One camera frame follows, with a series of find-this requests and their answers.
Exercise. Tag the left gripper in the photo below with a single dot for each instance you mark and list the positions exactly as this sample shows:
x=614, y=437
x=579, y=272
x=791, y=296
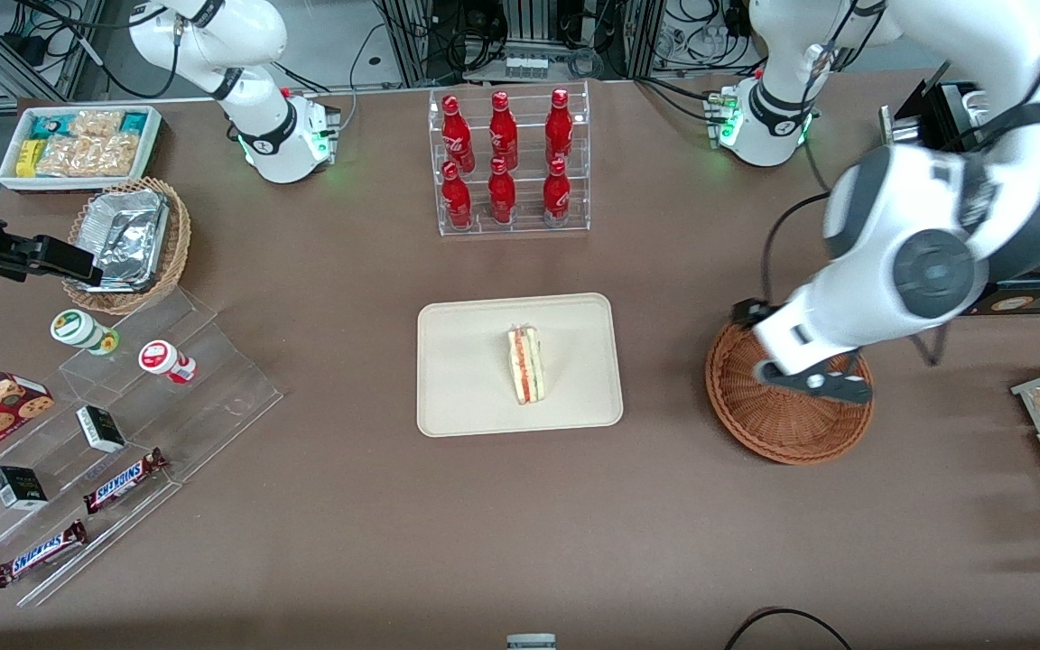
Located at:
x=743, y=310

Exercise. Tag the triangle sandwich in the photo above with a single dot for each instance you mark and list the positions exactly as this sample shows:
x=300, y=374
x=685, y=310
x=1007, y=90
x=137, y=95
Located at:
x=525, y=366

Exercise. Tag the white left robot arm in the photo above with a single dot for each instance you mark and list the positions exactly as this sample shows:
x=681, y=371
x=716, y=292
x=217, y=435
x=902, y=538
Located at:
x=917, y=226

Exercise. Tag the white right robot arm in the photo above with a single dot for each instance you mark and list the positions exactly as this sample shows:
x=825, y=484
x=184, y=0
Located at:
x=258, y=108

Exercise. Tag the dark brown wicker basket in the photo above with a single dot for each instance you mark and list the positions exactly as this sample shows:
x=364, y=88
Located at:
x=782, y=433

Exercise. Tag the light tan wicker basket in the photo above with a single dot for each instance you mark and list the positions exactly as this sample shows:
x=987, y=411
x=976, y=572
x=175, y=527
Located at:
x=175, y=253

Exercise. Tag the cream plastic tray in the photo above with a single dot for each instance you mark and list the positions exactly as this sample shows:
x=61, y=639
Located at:
x=466, y=370

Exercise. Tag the aluminium foil container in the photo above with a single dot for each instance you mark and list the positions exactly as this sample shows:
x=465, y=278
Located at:
x=127, y=235

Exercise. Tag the green capped yogurt bottle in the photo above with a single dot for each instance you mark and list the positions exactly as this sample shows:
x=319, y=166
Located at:
x=78, y=329

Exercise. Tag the white rectangular snack bin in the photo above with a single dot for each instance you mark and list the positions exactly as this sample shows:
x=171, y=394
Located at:
x=10, y=176

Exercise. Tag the yellow snack packet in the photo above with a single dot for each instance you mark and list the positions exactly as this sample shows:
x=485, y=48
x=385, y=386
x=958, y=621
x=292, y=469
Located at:
x=29, y=158

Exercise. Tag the large clear cracker bag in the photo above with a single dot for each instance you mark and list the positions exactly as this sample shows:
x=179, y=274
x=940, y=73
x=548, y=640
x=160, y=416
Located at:
x=87, y=155

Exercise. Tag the teal snack packet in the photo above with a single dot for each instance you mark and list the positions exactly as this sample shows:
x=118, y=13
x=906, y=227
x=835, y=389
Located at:
x=49, y=126
x=134, y=122

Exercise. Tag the small clear cracker bag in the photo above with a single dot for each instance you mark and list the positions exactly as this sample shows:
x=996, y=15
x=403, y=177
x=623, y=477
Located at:
x=96, y=123

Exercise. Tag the red capped yogurt bottle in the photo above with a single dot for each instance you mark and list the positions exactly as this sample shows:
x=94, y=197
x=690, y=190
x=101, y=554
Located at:
x=161, y=357

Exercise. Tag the small black carton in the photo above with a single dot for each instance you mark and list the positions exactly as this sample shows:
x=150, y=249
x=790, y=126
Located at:
x=101, y=429
x=19, y=487

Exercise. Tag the clear acrylic stepped shelf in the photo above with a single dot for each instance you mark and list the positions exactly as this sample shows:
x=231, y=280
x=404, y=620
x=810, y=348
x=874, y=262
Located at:
x=213, y=397

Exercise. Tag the snickers chocolate bar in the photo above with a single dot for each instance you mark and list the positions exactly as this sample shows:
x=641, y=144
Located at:
x=40, y=553
x=123, y=482

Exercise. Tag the black electronic box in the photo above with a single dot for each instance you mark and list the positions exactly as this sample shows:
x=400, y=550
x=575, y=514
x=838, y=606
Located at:
x=944, y=113

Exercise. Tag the red cola bottle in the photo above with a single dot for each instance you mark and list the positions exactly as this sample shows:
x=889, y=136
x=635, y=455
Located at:
x=457, y=135
x=559, y=126
x=502, y=197
x=556, y=197
x=456, y=200
x=503, y=131

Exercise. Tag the clear acrylic bottle rack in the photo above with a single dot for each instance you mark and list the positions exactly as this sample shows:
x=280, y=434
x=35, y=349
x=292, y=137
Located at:
x=524, y=230

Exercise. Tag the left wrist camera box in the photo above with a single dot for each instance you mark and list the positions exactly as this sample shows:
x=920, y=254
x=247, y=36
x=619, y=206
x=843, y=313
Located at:
x=822, y=384

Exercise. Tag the grey metal bracket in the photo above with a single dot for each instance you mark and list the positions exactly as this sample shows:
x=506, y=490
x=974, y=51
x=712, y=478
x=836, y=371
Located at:
x=531, y=642

